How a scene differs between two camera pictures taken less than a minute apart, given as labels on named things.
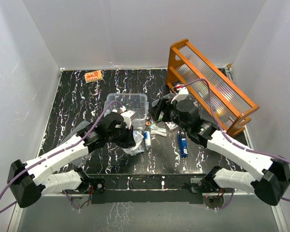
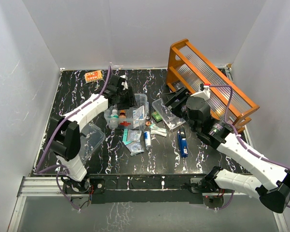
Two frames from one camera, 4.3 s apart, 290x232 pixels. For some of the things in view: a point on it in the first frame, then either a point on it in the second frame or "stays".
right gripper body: [165, 105] to [180, 108]
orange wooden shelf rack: [190, 70] stays
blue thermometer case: [181, 136] stays
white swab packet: [155, 130] stays
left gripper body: [122, 137] to [125, 100]
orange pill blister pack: [93, 76] stays
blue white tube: [147, 136] stays
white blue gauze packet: [134, 150] to [138, 116]
